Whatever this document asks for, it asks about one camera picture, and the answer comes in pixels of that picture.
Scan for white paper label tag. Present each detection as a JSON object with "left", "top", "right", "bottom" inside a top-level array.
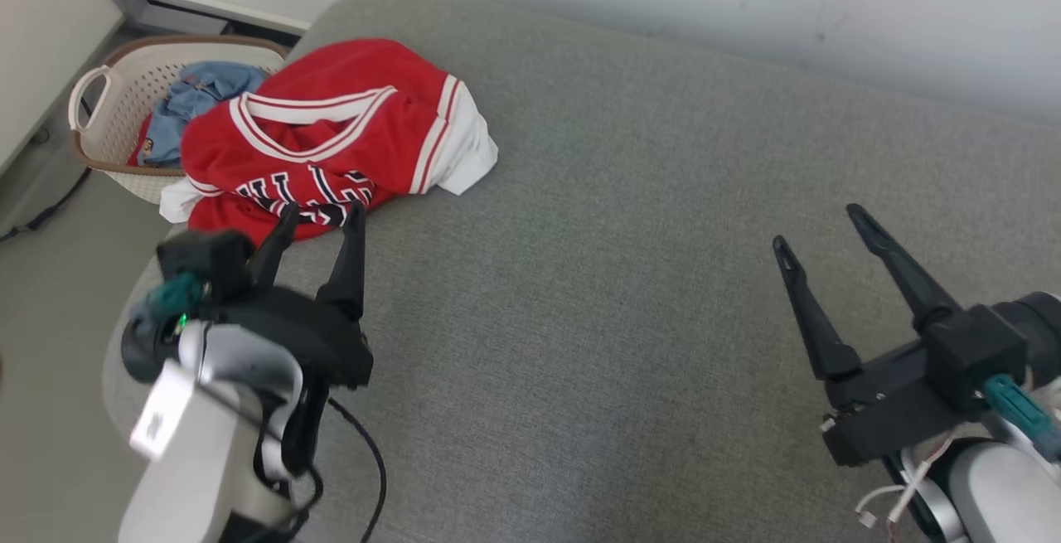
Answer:
[{"left": 129, "top": 359, "right": 196, "bottom": 462}]

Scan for thin red white wires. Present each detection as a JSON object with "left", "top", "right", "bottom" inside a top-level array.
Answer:
[{"left": 855, "top": 435, "right": 979, "bottom": 540}]

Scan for red jersey white sleeves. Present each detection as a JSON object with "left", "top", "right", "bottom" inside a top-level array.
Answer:
[{"left": 158, "top": 37, "right": 500, "bottom": 248}]

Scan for blue denim garment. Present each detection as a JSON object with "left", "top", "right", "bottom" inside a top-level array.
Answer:
[{"left": 137, "top": 61, "right": 271, "bottom": 169}]

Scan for small red cloth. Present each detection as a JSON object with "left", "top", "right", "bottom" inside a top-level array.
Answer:
[{"left": 127, "top": 110, "right": 157, "bottom": 168}]

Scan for dark wall baseboard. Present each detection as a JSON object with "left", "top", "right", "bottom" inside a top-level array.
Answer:
[{"left": 135, "top": 0, "right": 312, "bottom": 37}]

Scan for teal cable connector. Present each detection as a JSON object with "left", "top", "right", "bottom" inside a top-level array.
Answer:
[
  {"left": 143, "top": 273, "right": 206, "bottom": 322},
  {"left": 981, "top": 373, "right": 1061, "bottom": 462}
]

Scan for black floor cable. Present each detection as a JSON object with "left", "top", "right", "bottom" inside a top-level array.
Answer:
[{"left": 0, "top": 165, "right": 93, "bottom": 244}]

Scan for beige plastic laundry basket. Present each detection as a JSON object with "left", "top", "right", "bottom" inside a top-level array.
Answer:
[{"left": 68, "top": 34, "right": 290, "bottom": 205}]

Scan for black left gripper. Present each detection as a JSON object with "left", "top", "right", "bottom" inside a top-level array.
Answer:
[{"left": 199, "top": 199, "right": 375, "bottom": 475}]

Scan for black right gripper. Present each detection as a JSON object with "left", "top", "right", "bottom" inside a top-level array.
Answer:
[{"left": 772, "top": 203, "right": 994, "bottom": 468}]

